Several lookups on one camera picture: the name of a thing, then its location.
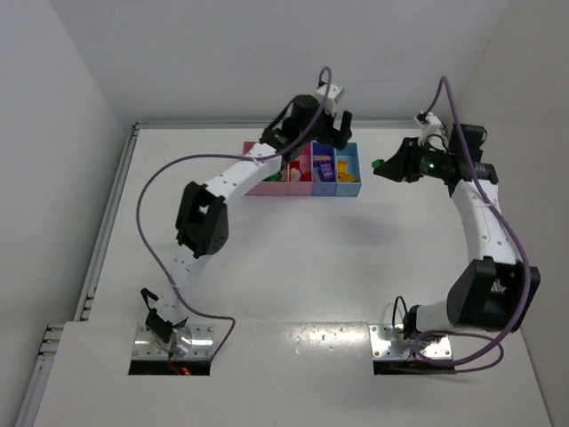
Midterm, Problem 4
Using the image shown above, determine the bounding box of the green square lego brick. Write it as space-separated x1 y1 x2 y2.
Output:
372 159 385 170

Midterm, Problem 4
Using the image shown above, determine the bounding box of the green sloped lego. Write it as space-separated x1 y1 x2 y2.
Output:
264 171 285 181

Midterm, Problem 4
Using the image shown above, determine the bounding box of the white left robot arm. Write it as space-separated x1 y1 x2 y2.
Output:
141 86 352 343

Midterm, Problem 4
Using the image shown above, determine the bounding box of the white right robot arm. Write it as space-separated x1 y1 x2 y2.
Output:
372 125 541 338

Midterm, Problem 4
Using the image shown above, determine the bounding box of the pink and blue sorting tray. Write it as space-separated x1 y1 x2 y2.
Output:
247 141 362 197

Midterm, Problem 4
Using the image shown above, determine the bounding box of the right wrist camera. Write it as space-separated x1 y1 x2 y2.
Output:
413 112 443 145

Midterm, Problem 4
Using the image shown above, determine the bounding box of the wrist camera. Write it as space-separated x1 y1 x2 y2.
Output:
413 112 443 145
314 84 345 117

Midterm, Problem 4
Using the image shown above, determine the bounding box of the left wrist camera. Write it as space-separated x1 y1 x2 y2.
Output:
314 84 345 117

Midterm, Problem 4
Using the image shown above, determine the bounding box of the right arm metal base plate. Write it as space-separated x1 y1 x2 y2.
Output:
369 324 453 362

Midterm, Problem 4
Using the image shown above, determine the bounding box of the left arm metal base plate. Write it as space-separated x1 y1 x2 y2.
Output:
132 324 214 361

